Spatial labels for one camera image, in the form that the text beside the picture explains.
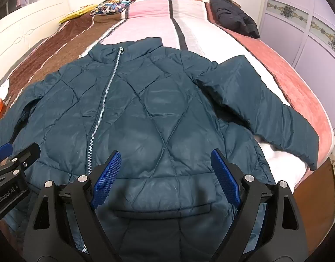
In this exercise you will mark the teal quilted puffer jacket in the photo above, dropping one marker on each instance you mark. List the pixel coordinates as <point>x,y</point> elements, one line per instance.
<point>156,120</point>

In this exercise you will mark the black puffer jacket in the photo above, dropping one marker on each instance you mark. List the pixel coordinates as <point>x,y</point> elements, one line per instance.
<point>233,13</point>

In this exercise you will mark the yellow pillow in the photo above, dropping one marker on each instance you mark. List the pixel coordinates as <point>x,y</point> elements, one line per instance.
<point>74,13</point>

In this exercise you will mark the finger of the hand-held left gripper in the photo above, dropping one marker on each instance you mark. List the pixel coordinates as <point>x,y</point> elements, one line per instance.
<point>28,154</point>
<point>1,152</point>

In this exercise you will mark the colourful printed pillow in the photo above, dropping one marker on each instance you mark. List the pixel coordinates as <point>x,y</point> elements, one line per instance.
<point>113,5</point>

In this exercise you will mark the red bedspread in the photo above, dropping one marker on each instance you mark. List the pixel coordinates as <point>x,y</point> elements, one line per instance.
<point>293,87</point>

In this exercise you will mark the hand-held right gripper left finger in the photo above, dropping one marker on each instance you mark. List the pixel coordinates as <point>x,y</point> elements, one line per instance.
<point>107,177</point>

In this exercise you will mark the striped pink brown white blanket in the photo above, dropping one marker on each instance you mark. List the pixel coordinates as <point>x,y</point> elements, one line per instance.
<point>145,19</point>

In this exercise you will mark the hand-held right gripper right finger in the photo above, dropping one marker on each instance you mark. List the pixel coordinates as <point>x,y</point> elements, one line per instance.
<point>224,177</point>

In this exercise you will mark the white headboard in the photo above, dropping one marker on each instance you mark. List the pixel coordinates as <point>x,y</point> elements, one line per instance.
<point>22,30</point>

